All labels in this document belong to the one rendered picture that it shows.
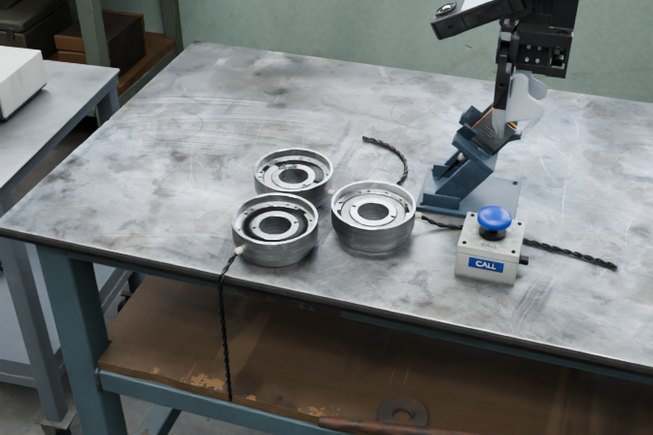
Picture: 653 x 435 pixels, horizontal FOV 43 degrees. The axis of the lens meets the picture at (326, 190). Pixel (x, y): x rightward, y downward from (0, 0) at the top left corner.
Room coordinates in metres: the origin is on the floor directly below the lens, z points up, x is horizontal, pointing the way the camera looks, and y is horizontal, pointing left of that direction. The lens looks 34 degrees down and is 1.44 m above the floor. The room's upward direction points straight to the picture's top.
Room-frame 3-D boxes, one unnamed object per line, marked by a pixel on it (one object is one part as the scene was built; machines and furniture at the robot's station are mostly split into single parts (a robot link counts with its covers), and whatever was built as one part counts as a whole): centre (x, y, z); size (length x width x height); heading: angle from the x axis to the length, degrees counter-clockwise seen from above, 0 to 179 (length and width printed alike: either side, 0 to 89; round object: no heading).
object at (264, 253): (0.81, 0.06, 0.82); 0.10 x 0.10 x 0.04
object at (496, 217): (0.78, -0.19, 0.85); 0.04 x 0.04 x 0.05
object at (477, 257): (0.77, -0.20, 0.82); 0.08 x 0.07 x 0.05; 72
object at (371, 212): (0.84, -0.06, 0.82); 0.10 x 0.10 x 0.04
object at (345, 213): (0.84, -0.06, 0.82); 0.08 x 0.08 x 0.02
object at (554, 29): (0.90, -0.24, 1.06); 0.09 x 0.08 x 0.12; 73
